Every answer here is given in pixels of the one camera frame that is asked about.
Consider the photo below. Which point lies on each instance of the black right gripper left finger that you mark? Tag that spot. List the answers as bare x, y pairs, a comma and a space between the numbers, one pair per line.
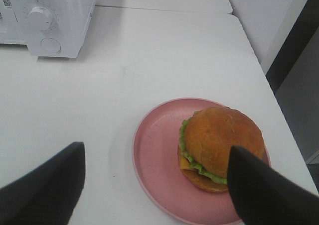
48, 194

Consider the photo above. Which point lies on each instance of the round microwave door button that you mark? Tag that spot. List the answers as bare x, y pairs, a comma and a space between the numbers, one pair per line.
51, 45

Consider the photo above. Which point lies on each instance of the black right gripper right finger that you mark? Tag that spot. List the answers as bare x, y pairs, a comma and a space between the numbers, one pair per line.
262, 196

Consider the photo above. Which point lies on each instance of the burger with lettuce and cheese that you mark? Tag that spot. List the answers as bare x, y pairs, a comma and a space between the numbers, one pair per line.
205, 141

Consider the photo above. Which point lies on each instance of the white microwave oven body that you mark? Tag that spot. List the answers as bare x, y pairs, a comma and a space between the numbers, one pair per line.
73, 19

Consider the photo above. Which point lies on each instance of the white microwave knob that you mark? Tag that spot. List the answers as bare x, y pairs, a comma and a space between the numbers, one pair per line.
41, 18

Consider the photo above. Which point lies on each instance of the pink round plate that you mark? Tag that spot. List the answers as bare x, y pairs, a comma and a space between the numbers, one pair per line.
156, 166

